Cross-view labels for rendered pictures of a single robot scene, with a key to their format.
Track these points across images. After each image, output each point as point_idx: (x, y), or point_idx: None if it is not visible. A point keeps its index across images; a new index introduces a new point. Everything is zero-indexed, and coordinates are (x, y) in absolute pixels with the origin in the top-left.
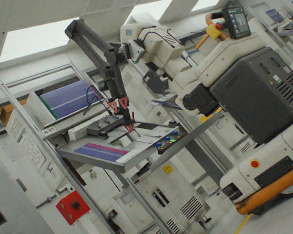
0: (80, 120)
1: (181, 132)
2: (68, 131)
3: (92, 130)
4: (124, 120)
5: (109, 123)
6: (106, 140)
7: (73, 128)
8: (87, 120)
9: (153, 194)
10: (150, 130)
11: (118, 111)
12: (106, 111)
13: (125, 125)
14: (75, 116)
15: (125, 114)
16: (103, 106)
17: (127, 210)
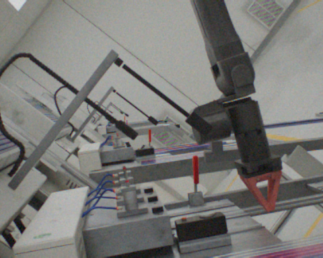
0: (20, 205)
1: None
2: (17, 250)
3: (130, 228)
4: (252, 154)
5: (157, 199)
6: (245, 243)
7: (30, 235)
8: (7, 227)
9: None
10: None
11: (222, 117)
12: (54, 194)
13: (257, 175)
14: None
15: (258, 124)
16: (33, 174)
17: None
